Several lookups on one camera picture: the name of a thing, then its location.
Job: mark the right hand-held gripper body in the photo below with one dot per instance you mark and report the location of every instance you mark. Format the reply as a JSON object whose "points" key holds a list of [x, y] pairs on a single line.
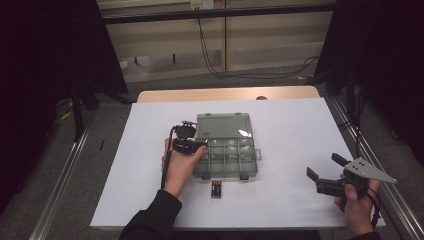
{"points": [[363, 170]]}

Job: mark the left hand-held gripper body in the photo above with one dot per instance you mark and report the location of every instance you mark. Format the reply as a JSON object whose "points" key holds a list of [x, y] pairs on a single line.
{"points": [[185, 131]]}

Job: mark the grey transparent compartment box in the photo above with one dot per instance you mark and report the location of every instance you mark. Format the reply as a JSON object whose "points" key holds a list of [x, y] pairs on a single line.
{"points": [[226, 160]]}

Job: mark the person's left hand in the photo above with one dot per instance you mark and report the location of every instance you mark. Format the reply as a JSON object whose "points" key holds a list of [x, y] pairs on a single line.
{"points": [[180, 170]]}

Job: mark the person's right hand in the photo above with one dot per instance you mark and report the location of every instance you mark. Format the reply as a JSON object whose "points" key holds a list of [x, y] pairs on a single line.
{"points": [[360, 213]]}

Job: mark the dark table grommet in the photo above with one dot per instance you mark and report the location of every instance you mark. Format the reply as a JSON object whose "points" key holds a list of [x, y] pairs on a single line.
{"points": [[261, 98]]}

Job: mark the small black floor object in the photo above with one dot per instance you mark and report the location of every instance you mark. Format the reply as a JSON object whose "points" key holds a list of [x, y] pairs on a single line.
{"points": [[101, 145]]}

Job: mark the large black curtain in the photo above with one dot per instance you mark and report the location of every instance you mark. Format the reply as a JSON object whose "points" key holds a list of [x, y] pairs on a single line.
{"points": [[383, 50], [43, 66]]}

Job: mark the black horizontal bar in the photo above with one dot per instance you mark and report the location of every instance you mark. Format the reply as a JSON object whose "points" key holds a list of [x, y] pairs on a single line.
{"points": [[216, 14]]}

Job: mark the metal floor rail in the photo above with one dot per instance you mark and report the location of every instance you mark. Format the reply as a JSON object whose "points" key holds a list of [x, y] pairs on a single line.
{"points": [[56, 193], [403, 206]]}

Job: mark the white wall socket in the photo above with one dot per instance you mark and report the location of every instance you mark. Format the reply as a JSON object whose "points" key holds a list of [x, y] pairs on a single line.
{"points": [[201, 4]]}

